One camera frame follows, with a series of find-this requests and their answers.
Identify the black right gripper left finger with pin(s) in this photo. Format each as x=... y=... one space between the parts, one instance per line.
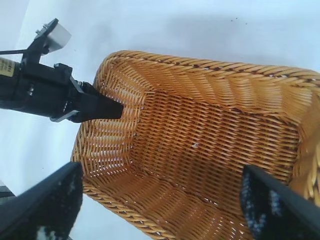
x=42 y=210

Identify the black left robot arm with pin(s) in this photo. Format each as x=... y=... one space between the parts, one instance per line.
x=8 y=90

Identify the brown wicker basket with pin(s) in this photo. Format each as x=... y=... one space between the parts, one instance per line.
x=200 y=125

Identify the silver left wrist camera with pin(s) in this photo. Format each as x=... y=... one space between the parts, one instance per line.
x=58 y=37

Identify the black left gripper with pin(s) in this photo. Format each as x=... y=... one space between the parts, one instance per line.
x=45 y=92

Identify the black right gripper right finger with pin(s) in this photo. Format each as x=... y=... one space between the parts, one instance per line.
x=282 y=212

